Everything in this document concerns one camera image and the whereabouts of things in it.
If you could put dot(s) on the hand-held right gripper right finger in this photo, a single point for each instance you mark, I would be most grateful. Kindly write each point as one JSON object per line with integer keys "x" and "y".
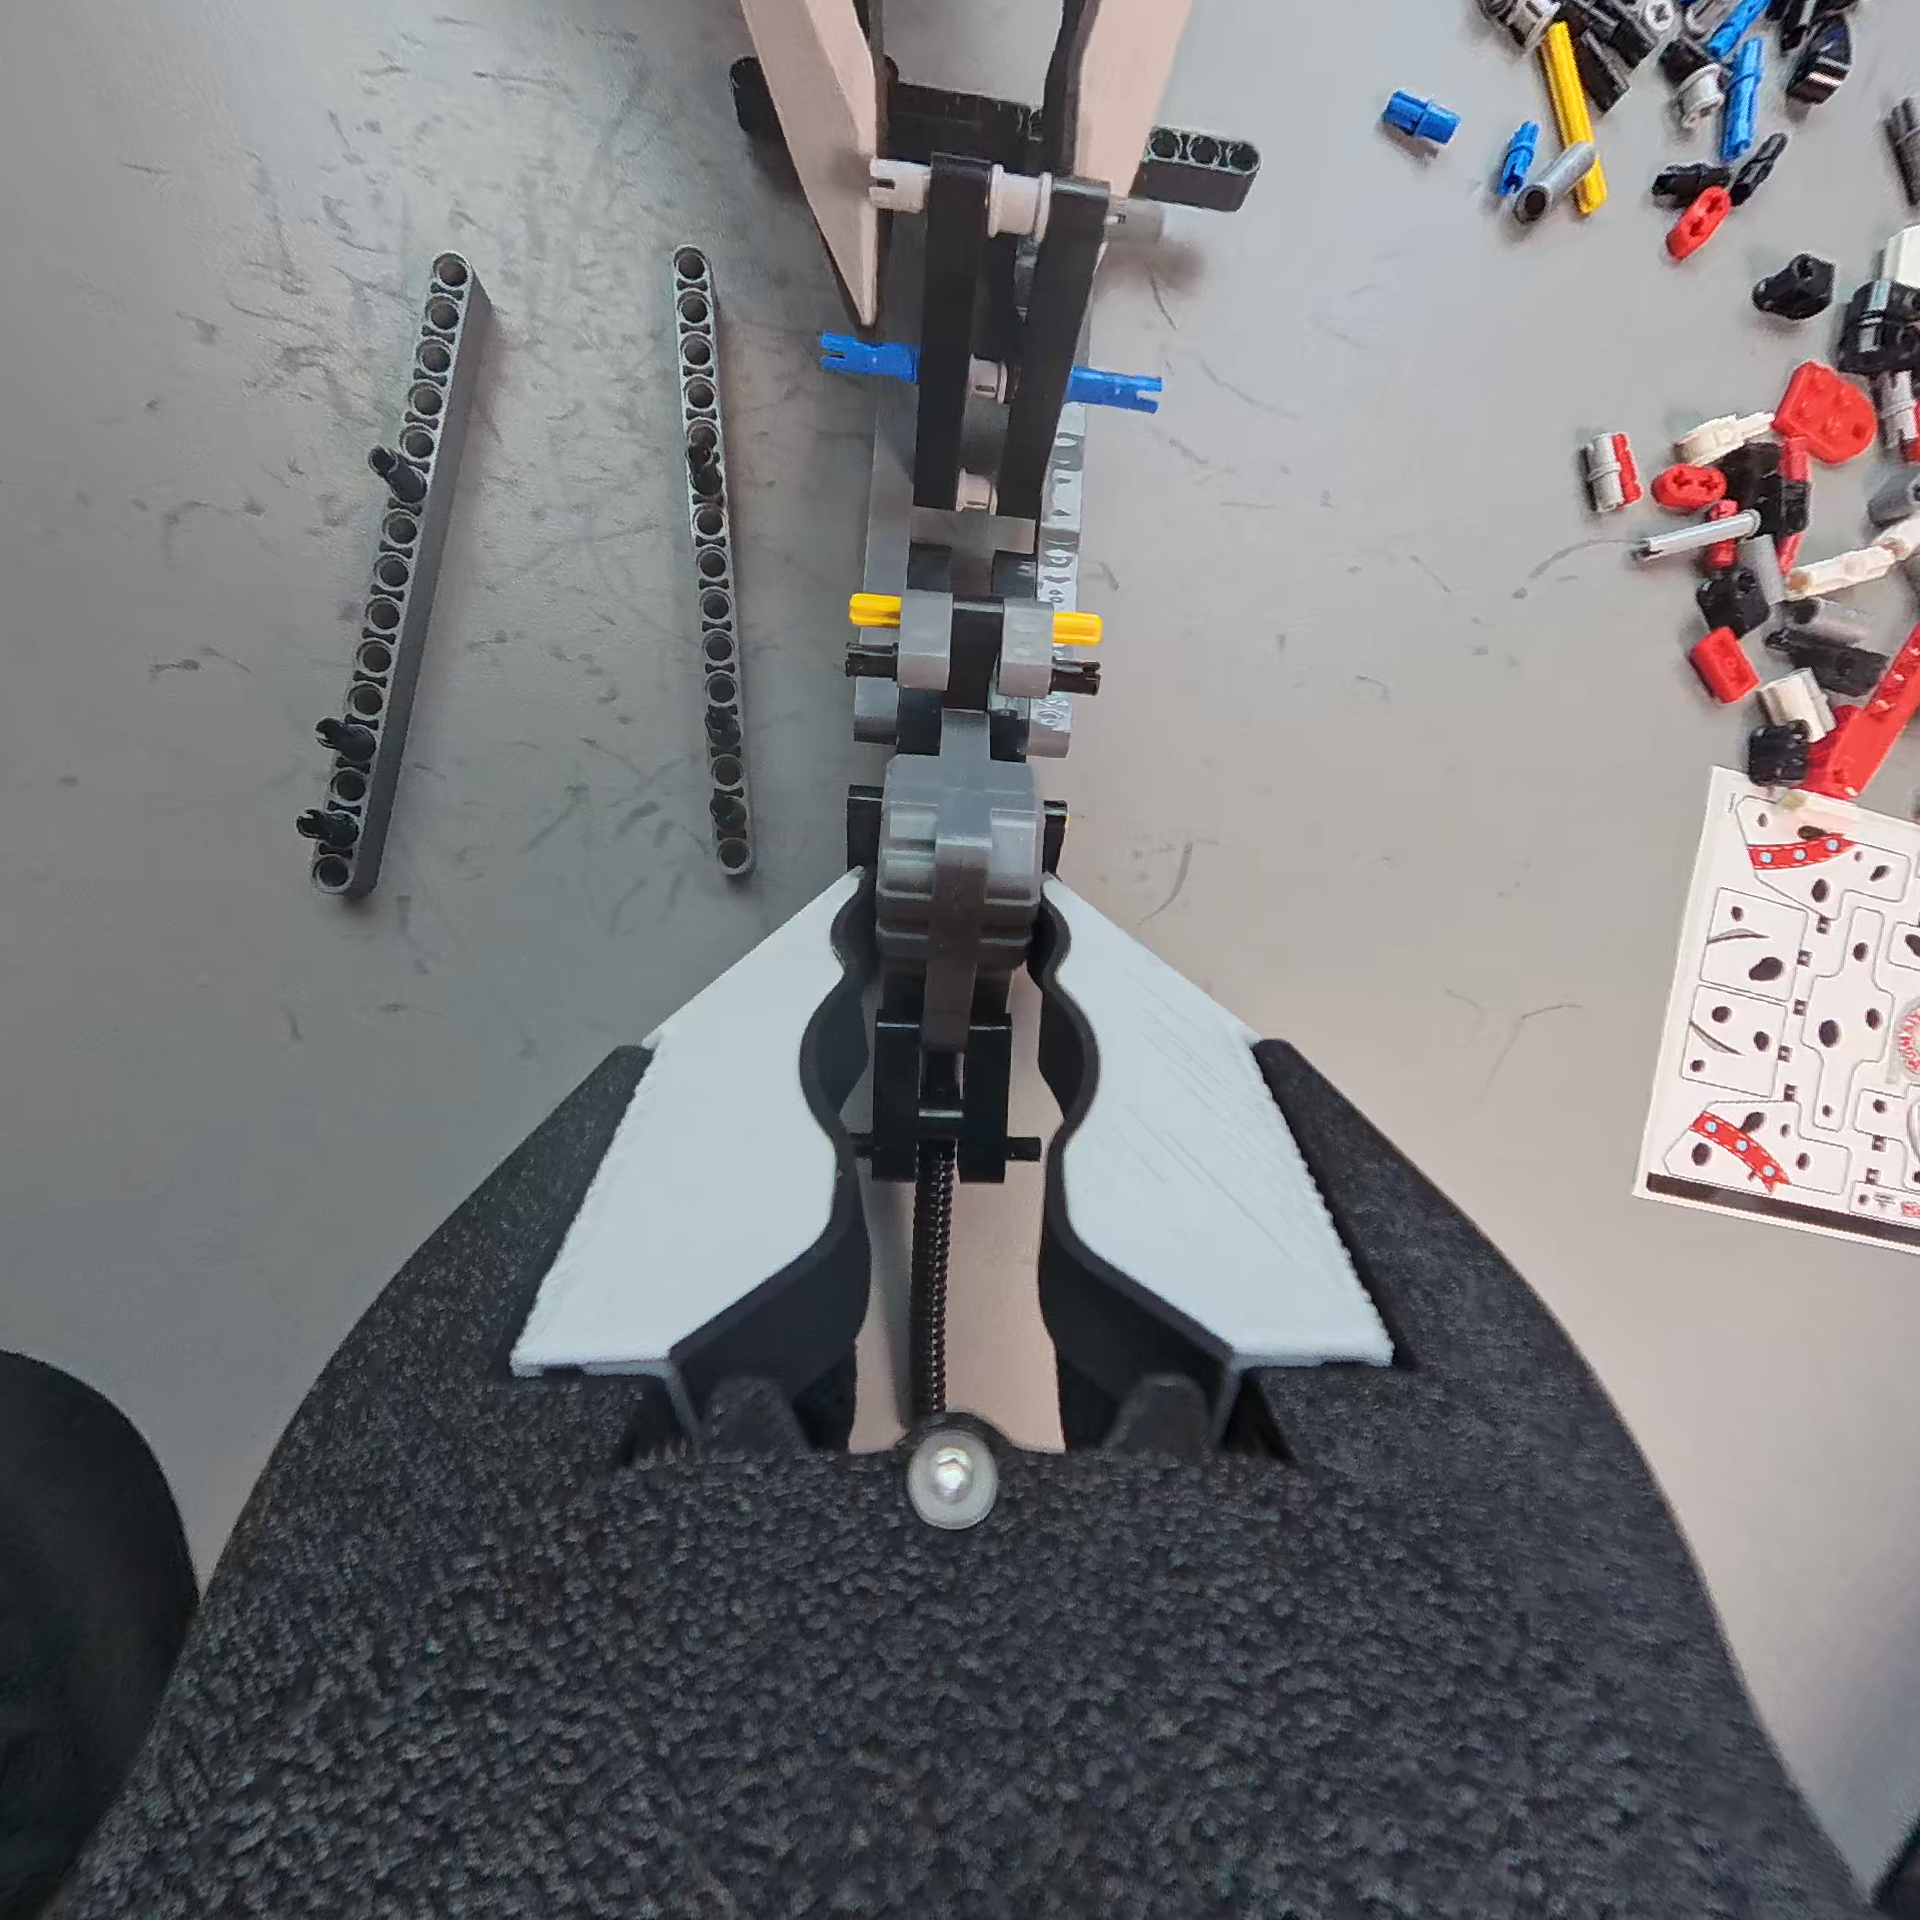
{"x": 1215, "y": 1201}

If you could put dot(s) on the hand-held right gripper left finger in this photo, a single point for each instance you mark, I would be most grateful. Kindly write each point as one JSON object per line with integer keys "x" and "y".
{"x": 690, "y": 1201}

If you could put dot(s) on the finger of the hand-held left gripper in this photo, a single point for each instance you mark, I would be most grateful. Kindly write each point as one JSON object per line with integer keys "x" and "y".
{"x": 1133, "y": 76}
{"x": 817, "y": 122}

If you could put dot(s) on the toy truck chassis assembly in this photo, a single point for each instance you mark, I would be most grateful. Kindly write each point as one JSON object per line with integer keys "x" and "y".
{"x": 960, "y": 856}

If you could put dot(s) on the long grey perforated beam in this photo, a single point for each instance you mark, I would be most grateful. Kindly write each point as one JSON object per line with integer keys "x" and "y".
{"x": 713, "y": 602}

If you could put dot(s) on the long grey beam with pins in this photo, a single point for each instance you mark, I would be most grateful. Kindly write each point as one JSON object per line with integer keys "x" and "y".
{"x": 392, "y": 602}

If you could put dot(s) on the blue connector pin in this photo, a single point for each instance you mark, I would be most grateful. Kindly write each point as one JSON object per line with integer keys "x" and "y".
{"x": 1517, "y": 155}
{"x": 1420, "y": 116}

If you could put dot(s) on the yellow axle rod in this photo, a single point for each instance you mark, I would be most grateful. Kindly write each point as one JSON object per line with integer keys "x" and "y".
{"x": 1570, "y": 104}

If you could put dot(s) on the pile of blue black pins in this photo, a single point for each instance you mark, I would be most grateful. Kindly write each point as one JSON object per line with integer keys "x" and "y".
{"x": 1694, "y": 44}

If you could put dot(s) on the white sticker sheet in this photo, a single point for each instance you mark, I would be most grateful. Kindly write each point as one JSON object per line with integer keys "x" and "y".
{"x": 1799, "y": 1020}

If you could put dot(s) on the pile of toy brick pieces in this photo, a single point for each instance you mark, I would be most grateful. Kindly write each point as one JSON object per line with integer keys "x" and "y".
{"x": 1770, "y": 480}

